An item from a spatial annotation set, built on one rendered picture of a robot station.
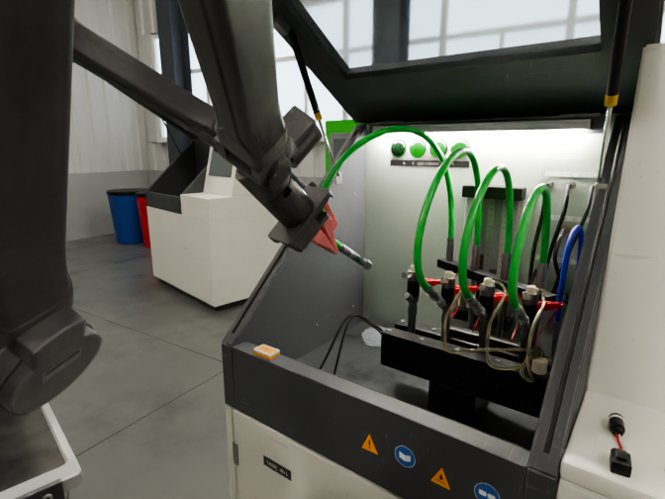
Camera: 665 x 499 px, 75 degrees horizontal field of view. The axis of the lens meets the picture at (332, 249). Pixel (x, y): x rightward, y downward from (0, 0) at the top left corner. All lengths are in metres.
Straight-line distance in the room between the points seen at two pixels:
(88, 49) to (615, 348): 1.00
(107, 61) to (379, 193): 0.78
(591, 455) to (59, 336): 0.64
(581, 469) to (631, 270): 0.34
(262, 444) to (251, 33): 0.89
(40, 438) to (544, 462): 0.66
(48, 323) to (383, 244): 1.07
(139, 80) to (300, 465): 0.80
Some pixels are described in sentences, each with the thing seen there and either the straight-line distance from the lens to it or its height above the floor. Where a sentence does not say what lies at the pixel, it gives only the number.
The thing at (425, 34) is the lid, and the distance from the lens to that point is 1.03.
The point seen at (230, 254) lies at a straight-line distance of 3.78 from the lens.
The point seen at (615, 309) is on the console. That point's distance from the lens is 0.87.
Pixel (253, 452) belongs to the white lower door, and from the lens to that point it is 1.11.
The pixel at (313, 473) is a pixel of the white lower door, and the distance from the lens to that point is 0.99.
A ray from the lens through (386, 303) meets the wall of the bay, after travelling 1.36.
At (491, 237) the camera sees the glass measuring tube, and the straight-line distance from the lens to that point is 1.17.
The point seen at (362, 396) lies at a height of 0.95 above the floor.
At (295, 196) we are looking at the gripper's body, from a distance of 0.60.
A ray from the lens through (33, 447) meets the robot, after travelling 0.66.
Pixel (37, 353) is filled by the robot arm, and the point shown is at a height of 1.25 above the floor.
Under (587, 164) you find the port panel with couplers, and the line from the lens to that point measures 1.12.
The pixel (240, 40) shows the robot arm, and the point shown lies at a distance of 0.34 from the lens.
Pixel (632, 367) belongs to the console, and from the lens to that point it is 0.88.
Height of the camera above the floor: 1.38
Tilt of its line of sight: 13 degrees down
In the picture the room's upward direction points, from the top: straight up
